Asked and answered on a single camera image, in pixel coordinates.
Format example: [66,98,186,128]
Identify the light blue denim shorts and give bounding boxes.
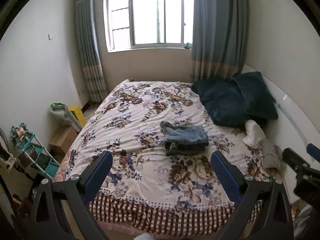
[160,121,209,146]

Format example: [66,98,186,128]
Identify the grey folded garment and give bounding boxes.
[261,139,285,171]

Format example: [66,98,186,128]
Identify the white bed headboard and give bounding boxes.
[241,64,320,203]

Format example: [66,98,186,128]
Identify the white folded garment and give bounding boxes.
[242,120,266,150]

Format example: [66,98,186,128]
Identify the dark teal pillow back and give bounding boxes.
[232,72,278,120]

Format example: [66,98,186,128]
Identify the dark teal pillow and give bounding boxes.
[191,77,250,129]
[232,72,278,120]

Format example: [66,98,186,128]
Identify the cardboard box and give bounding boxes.
[49,126,78,155]

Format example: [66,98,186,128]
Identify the standing fan with cloth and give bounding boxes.
[1,129,16,173]

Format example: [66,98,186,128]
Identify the teal shelf rack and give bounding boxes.
[10,122,60,180]

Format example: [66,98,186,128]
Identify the checkered bed sheet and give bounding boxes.
[88,192,263,238]

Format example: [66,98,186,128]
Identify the dark teal pillow front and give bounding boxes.
[191,77,250,129]

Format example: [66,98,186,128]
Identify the yellow box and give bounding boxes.
[67,105,86,127]

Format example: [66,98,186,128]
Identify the folded dark jeans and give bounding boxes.
[164,141,209,156]

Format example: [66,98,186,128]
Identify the floral quilt bedspread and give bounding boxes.
[54,80,279,213]

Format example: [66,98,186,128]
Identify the left striped curtain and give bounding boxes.
[75,0,108,102]

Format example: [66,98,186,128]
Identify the striped curtain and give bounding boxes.
[190,0,249,81]
[75,0,108,102]

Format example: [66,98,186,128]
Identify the right striped curtain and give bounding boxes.
[190,0,249,81]

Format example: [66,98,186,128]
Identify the window with white frame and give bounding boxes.
[104,0,194,51]

